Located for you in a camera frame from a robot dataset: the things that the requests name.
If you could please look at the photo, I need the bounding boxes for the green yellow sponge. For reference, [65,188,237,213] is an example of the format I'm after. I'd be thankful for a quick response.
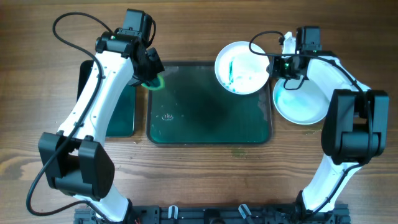
[141,75,165,91]

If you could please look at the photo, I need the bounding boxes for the pale blue plate bottom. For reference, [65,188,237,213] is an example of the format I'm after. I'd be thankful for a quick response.
[279,80,330,125]

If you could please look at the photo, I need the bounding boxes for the white plate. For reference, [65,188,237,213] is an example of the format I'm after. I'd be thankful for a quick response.
[272,80,289,114]
[215,41,270,95]

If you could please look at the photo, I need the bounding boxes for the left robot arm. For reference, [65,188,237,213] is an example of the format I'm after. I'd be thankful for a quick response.
[38,9,165,223]

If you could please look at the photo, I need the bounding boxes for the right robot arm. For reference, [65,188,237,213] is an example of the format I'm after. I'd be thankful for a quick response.
[267,26,389,219]

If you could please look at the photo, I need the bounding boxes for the small black water tray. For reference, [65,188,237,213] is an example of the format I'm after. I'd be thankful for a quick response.
[76,60,136,138]

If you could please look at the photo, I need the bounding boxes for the large dark green tray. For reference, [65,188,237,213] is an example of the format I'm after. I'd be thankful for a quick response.
[146,61,273,146]

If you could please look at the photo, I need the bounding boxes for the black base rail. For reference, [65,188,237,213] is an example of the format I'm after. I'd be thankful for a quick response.
[73,204,351,224]

